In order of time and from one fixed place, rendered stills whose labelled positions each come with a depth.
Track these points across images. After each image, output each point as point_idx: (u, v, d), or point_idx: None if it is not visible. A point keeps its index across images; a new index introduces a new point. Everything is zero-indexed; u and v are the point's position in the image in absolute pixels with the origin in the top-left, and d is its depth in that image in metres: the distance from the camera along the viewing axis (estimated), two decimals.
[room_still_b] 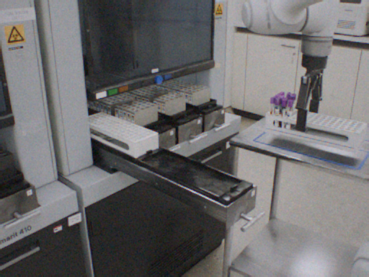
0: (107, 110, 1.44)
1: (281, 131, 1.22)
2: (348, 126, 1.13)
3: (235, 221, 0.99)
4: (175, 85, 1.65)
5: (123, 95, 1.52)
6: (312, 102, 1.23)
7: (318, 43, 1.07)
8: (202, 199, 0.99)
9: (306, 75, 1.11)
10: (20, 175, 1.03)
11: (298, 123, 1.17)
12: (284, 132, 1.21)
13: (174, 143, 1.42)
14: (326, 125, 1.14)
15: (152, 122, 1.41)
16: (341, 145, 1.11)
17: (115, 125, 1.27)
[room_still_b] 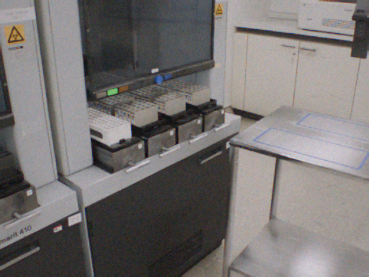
0: (107, 110, 1.44)
1: None
2: (112, 125, 1.29)
3: (123, 167, 1.26)
4: (175, 85, 1.65)
5: (123, 95, 1.52)
6: None
7: None
8: (97, 149, 1.26)
9: None
10: (20, 175, 1.03)
11: (354, 45, 0.71)
12: None
13: (174, 143, 1.42)
14: (92, 123, 1.29)
15: (152, 122, 1.41)
16: (100, 141, 1.27)
17: None
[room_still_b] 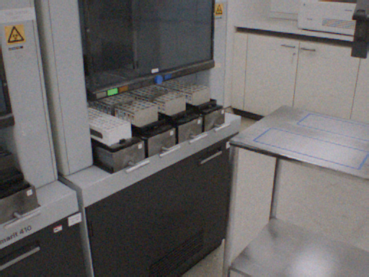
0: (107, 110, 1.44)
1: None
2: (112, 125, 1.29)
3: (123, 167, 1.26)
4: (175, 85, 1.65)
5: (123, 95, 1.52)
6: None
7: None
8: (97, 149, 1.26)
9: None
10: (20, 175, 1.03)
11: (355, 45, 0.71)
12: None
13: (174, 143, 1.42)
14: (92, 123, 1.29)
15: (152, 122, 1.41)
16: (100, 141, 1.27)
17: None
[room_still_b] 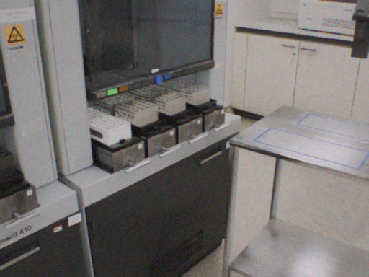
0: (107, 110, 1.44)
1: None
2: (112, 125, 1.29)
3: (123, 167, 1.26)
4: (175, 85, 1.65)
5: (123, 95, 1.52)
6: None
7: None
8: (97, 149, 1.26)
9: None
10: (20, 175, 1.03)
11: (355, 45, 0.71)
12: None
13: (174, 143, 1.42)
14: (92, 123, 1.29)
15: (152, 122, 1.41)
16: (100, 141, 1.27)
17: None
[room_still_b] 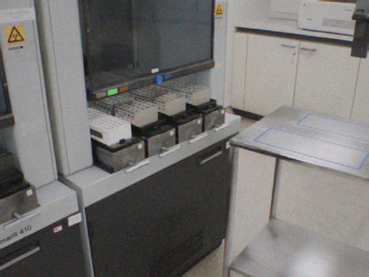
0: (107, 110, 1.44)
1: None
2: (112, 125, 1.29)
3: (123, 167, 1.26)
4: (175, 85, 1.65)
5: (123, 95, 1.52)
6: None
7: None
8: (97, 149, 1.26)
9: None
10: (20, 175, 1.03)
11: (354, 45, 0.71)
12: None
13: (174, 143, 1.42)
14: (92, 123, 1.29)
15: (152, 122, 1.41)
16: (100, 141, 1.27)
17: None
